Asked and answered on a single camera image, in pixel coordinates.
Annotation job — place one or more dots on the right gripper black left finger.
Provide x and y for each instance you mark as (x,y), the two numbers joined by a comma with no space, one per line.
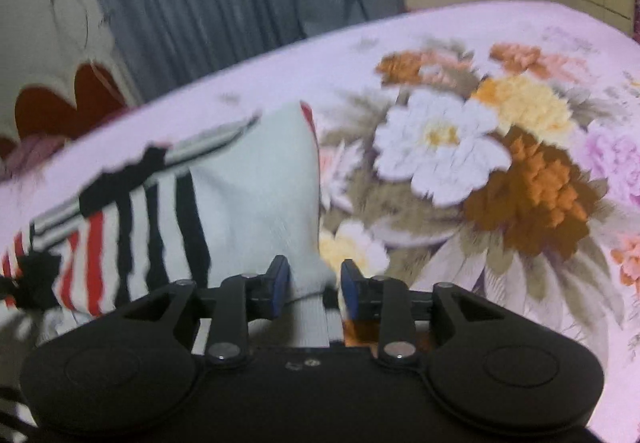
(239,300)

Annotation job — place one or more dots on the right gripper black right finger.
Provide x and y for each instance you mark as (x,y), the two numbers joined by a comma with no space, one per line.
(387,301)

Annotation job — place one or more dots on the striped knit children's sweater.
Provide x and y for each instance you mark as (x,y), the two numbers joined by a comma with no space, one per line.
(133,254)

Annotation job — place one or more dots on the pink floral bed sheet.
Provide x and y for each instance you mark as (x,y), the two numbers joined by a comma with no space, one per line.
(487,155)

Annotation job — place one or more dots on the purple crumpled blanket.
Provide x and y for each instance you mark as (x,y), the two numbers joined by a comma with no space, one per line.
(29,158)

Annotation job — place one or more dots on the red heart-shaped headboard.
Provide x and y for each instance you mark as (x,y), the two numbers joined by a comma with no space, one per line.
(40,111)

